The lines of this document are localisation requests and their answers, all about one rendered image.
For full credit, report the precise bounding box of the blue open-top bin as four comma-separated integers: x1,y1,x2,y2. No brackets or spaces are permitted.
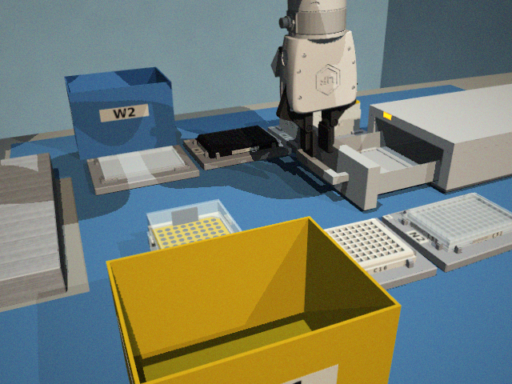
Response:
65,67,177,160

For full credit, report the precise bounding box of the blue bench mat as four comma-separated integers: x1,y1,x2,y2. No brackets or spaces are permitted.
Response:
0,107,512,384

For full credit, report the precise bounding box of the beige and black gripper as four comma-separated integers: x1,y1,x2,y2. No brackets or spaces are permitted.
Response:
276,30,357,158

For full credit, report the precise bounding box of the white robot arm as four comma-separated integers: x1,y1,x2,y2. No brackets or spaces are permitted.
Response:
271,0,346,77

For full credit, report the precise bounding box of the yellow open-top bin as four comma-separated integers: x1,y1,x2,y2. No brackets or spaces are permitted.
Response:
106,216,401,384

